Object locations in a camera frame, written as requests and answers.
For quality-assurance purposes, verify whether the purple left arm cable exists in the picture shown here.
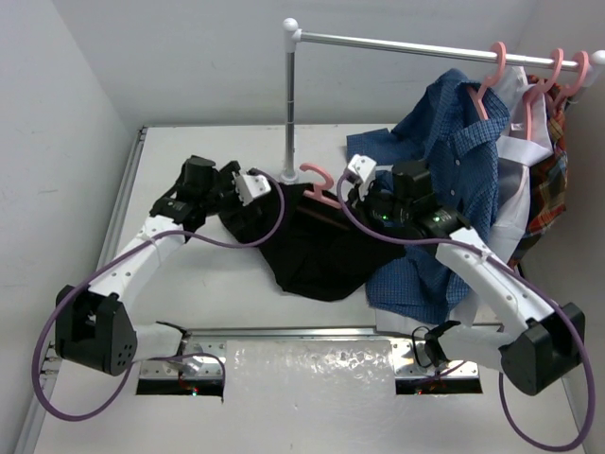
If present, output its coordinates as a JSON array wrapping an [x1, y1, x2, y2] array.
[[30, 168, 286, 422]]

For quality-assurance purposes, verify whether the black shirt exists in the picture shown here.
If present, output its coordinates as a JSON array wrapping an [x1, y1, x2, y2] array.
[[221, 181, 407, 303]]

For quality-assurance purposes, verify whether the white shirt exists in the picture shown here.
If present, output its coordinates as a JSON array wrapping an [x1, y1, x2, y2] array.
[[358, 65, 555, 334]]

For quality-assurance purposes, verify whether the white front cover board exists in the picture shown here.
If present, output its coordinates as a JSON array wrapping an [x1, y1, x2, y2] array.
[[35, 340, 577, 453]]

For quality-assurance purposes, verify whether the silver and white clothes rack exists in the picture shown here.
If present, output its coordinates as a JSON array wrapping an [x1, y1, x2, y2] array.
[[281, 18, 604, 183]]

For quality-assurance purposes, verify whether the blue checkered shirt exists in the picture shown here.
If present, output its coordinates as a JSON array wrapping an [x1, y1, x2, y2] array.
[[345, 67, 511, 324]]

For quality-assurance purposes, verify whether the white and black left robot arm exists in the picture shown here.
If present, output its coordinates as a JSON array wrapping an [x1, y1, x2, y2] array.
[[55, 155, 271, 376]]

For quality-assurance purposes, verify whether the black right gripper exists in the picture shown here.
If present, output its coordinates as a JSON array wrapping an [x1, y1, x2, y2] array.
[[339, 173, 411, 230]]

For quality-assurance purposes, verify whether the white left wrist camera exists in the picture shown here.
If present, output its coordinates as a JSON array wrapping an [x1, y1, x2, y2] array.
[[233, 173, 271, 206]]

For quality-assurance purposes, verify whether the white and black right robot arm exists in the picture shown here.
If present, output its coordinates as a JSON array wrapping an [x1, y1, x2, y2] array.
[[340, 154, 585, 395]]

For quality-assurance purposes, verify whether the red plaid shirt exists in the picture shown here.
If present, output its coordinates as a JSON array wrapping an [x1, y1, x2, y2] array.
[[508, 83, 568, 268]]

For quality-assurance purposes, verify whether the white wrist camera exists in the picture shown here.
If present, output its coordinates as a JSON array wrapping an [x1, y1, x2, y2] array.
[[233, 173, 271, 206], [346, 154, 377, 193]]

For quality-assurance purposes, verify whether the pink hanger holding blue shirt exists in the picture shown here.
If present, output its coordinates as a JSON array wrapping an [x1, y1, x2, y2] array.
[[467, 42, 507, 121]]

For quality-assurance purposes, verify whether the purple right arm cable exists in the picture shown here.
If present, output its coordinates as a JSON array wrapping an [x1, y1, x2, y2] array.
[[336, 170, 596, 451]]

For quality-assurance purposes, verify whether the pink hanger holding white shirt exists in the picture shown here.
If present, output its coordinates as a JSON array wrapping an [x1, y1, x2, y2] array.
[[297, 163, 349, 231]]

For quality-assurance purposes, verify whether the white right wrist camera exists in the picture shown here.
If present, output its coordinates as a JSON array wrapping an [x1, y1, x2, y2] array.
[[346, 154, 377, 193]]

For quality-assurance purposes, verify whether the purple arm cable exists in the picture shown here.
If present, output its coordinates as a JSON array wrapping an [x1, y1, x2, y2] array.
[[30, 168, 286, 422], [336, 170, 596, 451]]

